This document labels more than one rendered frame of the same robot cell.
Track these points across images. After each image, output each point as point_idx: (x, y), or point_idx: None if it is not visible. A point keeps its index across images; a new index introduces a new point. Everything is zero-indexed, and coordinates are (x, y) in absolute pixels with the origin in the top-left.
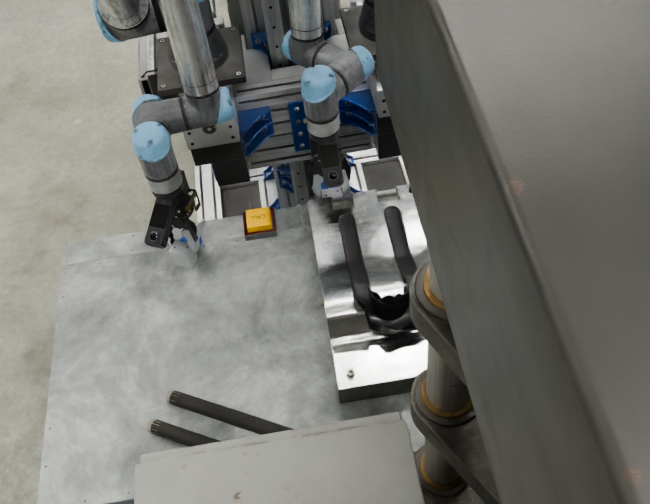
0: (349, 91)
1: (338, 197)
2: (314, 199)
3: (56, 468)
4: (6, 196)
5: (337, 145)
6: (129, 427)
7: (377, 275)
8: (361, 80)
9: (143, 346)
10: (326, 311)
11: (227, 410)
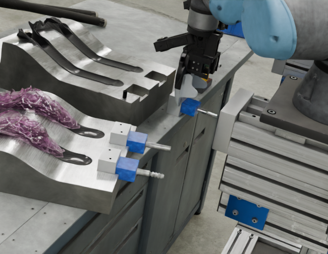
0: (203, 0)
1: (171, 93)
2: (173, 70)
3: (110, 4)
4: None
5: (182, 35)
6: (105, 16)
7: (66, 44)
8: (208, 4)
9: (148, 33)
10: (66, 18)
11: (65, 10)
